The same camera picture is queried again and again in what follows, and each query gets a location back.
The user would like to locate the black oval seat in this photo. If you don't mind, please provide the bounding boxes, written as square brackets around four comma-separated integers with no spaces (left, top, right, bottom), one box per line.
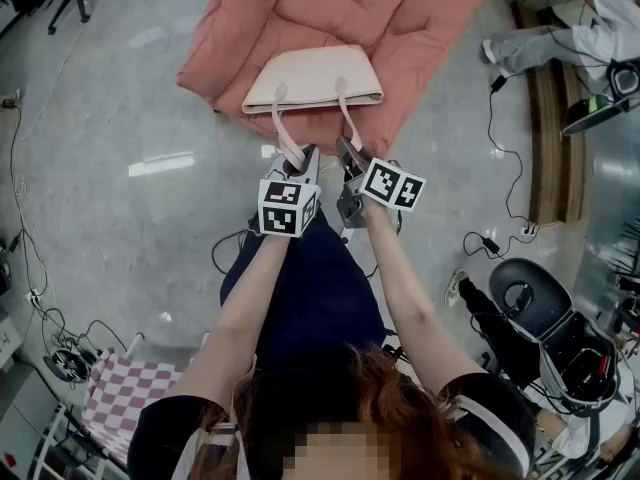
[559,92,632,137]

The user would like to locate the person's right forearm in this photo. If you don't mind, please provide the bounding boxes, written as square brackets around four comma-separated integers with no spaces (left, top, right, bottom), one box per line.
[362,202,466,399]

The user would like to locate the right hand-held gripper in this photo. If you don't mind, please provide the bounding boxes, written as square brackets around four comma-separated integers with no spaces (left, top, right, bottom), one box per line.
[335,136,427,228]

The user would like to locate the black harness pack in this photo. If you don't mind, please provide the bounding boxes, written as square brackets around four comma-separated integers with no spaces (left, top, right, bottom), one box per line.
[604,59,640,98]

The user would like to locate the red white checkered cloth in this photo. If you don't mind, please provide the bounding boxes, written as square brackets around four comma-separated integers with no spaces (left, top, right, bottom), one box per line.
[82,352,184,462]

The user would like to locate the person's left forearm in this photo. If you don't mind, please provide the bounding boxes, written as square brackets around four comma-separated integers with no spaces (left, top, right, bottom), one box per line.
[167,232,291,399]

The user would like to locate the black equipment case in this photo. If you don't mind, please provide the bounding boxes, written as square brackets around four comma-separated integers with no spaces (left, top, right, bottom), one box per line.
[537,312,624,412]

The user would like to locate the person's dark trousers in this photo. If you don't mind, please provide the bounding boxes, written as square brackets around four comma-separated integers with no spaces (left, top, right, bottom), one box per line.
[219,207,389,369]

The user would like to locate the person's head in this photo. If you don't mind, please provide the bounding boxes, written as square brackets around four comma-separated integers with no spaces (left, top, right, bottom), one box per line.
[292,420,401,480]

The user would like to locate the black cable with adapter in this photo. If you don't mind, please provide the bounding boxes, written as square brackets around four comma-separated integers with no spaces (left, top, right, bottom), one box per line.
[462,230,526,260]
[488,57,539,232]

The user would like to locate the thin black cable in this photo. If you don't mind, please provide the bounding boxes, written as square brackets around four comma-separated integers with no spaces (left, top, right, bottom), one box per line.
[212,230,261,274]

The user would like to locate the pink cushioned armchair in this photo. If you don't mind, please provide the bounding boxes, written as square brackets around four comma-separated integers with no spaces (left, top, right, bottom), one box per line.
[175,0,501,162]

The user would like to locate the black shell chair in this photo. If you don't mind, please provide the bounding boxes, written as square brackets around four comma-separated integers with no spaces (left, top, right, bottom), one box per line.
[489,257,574,342]

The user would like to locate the white floor tape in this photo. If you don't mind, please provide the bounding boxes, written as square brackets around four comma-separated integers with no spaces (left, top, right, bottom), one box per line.
[128,151,195,178]

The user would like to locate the beige handbag with pink handles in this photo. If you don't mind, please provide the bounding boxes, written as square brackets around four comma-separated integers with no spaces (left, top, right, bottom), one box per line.
[241,44,385,169]

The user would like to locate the brown wooden platform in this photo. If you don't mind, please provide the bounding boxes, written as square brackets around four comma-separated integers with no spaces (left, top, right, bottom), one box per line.
[512,0,589,224]

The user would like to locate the person's black shirt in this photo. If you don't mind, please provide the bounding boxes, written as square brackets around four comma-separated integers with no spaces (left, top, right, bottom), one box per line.
[127,367,539,480]

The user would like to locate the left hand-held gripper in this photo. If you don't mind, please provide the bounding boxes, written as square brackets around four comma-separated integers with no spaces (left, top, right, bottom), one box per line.
[258,143,322,239]

